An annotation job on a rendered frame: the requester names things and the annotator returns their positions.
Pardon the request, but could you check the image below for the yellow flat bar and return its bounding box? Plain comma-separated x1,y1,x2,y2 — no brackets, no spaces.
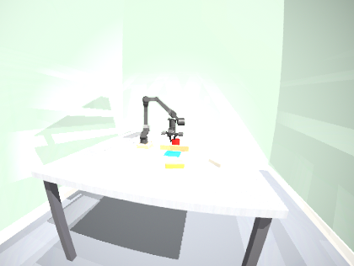
165,160,185,169

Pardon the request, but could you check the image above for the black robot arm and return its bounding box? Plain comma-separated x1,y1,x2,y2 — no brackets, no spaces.
139,96,185,145

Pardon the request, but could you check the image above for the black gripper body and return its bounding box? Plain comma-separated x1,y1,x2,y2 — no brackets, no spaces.
161,125,184,136

